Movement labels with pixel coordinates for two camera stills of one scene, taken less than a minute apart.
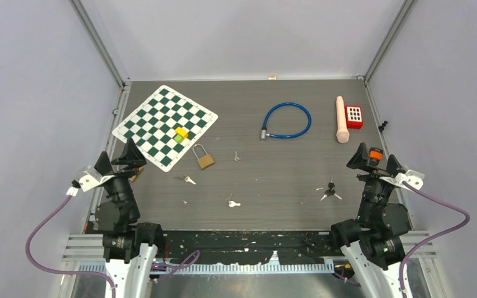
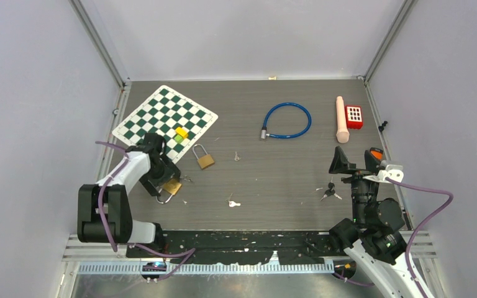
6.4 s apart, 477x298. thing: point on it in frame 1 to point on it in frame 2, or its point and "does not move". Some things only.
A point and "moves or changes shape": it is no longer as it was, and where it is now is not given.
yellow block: (182, 131) does not move
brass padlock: (138, 169) moves or changes shape
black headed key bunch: (331, 190) does not move
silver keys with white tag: (231, 203) does not move
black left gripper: (133, 158) to (171, 172)
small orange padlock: (376, 154) does not move
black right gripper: (360, 159) to (371, 163)
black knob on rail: (381, 128) does not move
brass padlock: (205, 161) does not move
